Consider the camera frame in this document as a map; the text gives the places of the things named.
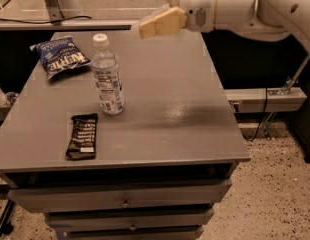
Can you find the black RXBAR chocolate bar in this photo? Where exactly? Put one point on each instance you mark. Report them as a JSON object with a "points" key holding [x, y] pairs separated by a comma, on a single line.
{"points": [[82, 145]]}

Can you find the bottom grey drawer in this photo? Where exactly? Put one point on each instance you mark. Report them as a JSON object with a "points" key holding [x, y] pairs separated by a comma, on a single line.
{"points": [[166, 233]]}

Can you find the black stand leg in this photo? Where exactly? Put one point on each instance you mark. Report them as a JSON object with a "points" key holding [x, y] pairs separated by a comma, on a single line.
{"points": [[6, 226]]}

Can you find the blue Kettle chips bag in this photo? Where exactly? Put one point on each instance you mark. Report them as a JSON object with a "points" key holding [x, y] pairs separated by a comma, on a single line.
{"points": [[59, 55]]}

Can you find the top grey drawer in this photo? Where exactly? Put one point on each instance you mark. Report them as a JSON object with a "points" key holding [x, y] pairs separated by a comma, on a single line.
{"points": [[108, 197]]}

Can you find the white object at left edge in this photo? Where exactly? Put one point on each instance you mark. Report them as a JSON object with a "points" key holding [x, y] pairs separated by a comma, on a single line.
{"points": [[0, 95]]}

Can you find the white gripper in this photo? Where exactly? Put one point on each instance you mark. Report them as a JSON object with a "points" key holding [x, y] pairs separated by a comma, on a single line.
{"points": [[198, 9]]}

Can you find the middle grey drawer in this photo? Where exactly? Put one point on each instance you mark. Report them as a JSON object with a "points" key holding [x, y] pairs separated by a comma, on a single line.
{"points": [[130, 220]]}

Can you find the grey drawer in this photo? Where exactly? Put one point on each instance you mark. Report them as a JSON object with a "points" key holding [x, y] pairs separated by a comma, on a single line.
{"points": [[108, 197], [166, 233], [130, 220]]}

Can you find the clear plastic water bottle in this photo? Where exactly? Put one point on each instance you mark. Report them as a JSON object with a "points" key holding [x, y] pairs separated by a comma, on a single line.
{"points": [[107, 76]]}

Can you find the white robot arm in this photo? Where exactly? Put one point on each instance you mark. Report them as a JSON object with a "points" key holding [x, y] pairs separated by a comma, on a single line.
{"points": [[264, 20]]}

